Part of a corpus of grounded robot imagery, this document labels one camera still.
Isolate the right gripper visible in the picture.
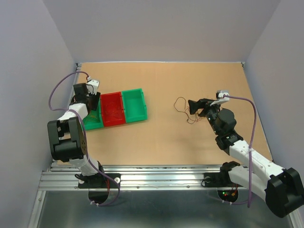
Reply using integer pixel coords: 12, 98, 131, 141
189, 97, 223, 135

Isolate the wire bundle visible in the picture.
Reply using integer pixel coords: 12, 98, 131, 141
173, 96, 207, 124

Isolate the green bin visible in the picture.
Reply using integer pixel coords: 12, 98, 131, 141
83, 101, 104, 131
122, 88, 148, 123

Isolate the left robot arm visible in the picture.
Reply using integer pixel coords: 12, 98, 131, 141
47, 79, 106, 189

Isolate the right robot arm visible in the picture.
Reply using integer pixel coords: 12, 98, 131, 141
188, 94, 304, 218

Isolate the red bin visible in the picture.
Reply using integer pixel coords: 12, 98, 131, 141
101, 92, 126, 127

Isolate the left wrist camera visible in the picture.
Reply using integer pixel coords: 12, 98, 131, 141
86, 77, 100, 95

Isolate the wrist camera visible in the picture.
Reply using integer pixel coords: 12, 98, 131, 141
210, 90, 230, 106
86, 77, 100, 95

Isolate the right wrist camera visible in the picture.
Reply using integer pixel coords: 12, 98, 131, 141
210, 90, 230, 106

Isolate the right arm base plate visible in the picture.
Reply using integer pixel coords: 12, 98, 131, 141
201, 172, 237, 188

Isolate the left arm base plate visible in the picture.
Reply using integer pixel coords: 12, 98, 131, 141
75, 173, 117, 189

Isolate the aluminium rail frame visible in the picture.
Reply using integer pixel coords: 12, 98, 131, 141
39, 62, 293, 190

